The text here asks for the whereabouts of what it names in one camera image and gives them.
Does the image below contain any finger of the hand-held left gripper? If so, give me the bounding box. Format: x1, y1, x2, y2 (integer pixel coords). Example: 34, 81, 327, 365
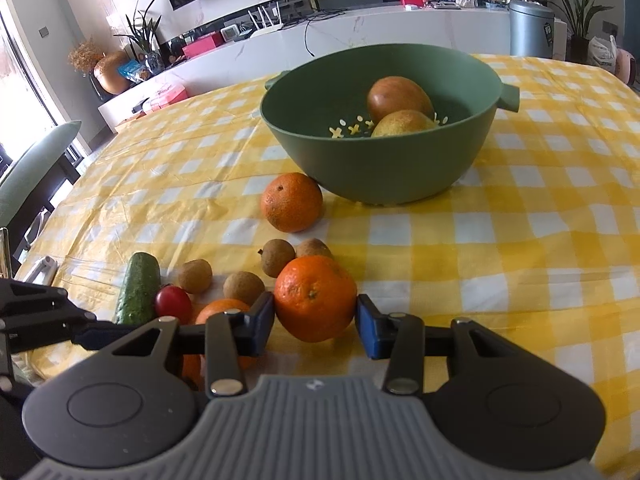
0, 305, 121, 353

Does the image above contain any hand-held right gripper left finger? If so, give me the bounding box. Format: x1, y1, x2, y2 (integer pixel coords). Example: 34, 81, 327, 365
100, 292, 276, 400

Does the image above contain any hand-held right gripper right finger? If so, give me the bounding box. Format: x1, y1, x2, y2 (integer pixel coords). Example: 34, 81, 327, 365
356, 293, 543, 395

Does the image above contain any brown longan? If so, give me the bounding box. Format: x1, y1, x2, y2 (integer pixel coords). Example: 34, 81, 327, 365
177, 259, 213, 295
258, 239, 297, 278
223, 271, 266, 306
295, 238, 334, 262

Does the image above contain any orange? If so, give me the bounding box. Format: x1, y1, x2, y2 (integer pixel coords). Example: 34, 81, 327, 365
274, 255, 359, 344
182, 299, 259, 386
260, 172, 324, 233

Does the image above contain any green colander bowl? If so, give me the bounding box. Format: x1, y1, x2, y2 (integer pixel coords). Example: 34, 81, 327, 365
260, 43, 520, 206

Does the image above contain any white plastic clip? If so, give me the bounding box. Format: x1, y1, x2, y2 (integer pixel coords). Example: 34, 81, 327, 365
22, 255, 59, 284

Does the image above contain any green cucumber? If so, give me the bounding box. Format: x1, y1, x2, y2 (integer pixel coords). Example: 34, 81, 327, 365
115, 252, 162, 326

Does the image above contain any red cherry tomato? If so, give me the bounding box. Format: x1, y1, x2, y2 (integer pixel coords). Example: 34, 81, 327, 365
154, 285, 193, 325

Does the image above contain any green cushioned chair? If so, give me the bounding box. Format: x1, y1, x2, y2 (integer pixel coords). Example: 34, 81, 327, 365
0, 120, 83, 233

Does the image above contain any yellow checked tablecloth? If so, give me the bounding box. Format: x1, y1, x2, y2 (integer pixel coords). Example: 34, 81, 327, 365
22, 52, 640, 477

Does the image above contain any yellow pear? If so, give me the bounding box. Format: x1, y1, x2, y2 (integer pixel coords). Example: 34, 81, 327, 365
371, 110, 437, 138

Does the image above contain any red-green mango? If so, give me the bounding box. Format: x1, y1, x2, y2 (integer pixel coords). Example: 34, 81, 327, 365
367, 76, 435, 123

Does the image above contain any gold round vase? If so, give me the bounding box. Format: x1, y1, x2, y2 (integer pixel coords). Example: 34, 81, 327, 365
93, 50, 134, 95

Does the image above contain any pink storage box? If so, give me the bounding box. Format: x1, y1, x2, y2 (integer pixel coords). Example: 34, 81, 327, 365
142, 84, 190, 111

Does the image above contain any dried flower bunch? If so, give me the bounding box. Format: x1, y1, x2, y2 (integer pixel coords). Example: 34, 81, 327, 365
67, 37, 104, 74

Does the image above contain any blue snack packet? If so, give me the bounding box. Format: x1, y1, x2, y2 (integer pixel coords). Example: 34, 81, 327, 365
120, 59, 151, 81

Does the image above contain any potted orchid plant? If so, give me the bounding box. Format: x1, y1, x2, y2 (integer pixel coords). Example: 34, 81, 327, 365
115, 0, 164, 69

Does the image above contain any white router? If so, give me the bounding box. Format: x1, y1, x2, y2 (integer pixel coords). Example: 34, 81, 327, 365
247, 2, 284, 37

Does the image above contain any white marble media cabinet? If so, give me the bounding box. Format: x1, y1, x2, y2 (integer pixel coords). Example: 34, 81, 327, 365
97, 4, 568, 133

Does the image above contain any silver trash can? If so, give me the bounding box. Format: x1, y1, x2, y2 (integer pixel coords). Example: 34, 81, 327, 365
509, 0, 556, 58

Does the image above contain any white plastic bag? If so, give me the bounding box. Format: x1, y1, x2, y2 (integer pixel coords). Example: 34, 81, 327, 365
587, 35, 621, 71

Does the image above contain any pink small heater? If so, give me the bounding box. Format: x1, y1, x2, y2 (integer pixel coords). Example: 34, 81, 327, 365
615, 49, 639, 86

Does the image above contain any potted snake plant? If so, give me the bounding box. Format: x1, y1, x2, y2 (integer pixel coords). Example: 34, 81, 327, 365
532, 0, 622, 64

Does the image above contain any black cable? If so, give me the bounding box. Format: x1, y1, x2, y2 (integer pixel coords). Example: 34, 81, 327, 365
304, 7, 352, 59

